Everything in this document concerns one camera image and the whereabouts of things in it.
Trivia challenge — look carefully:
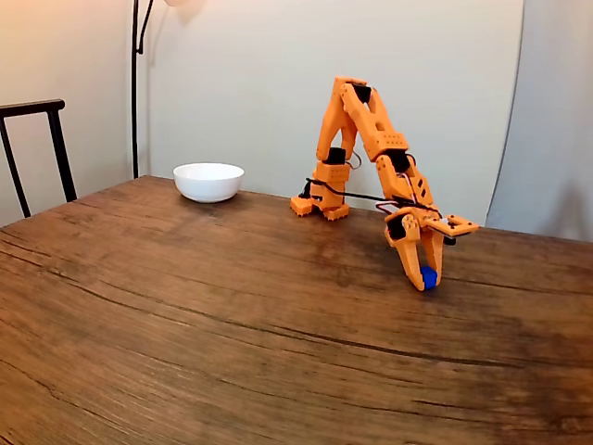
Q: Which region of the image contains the small blue cube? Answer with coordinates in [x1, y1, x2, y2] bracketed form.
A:
[420, 265, 440, 292]

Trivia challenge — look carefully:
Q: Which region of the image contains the white bowl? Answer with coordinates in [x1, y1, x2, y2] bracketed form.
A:
[172, 161, 246, 204]

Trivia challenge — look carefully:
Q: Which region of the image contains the white backdrop sheet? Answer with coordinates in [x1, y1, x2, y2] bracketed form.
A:
[150, 0, 526, 228]

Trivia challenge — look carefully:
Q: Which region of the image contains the black floor lamp pole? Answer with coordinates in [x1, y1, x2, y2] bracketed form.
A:
[131, 0, 156, 180]

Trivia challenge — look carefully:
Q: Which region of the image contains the black chair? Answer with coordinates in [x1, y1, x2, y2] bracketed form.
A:
[0, 98, 79, 219]

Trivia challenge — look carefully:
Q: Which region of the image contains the orange camera mount with camera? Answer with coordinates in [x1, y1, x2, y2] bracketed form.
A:
[428, 213, 481, 248]

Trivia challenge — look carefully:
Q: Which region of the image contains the black cable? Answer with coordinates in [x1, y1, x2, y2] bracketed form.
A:
[300, 175, 444, 217]

